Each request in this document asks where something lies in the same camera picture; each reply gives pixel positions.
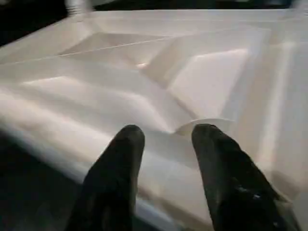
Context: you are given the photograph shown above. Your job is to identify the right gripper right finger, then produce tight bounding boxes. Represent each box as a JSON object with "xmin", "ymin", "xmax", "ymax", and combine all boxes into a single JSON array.
[{"xmin": 191, "ymin": 124, "xmax": 301, "ymax": 231}]

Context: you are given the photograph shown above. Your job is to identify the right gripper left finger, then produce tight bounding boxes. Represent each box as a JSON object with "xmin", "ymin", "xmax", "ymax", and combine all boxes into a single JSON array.
[{"xmin": 68, "ymin": 124, "xmax": 146, "ymax": 231}]

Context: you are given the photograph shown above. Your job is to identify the white plastic table top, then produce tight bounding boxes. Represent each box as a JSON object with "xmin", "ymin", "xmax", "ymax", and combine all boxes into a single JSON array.
[{"xmin": 0, "ymin": 7, "xmax": 308, "ymax": 231}]

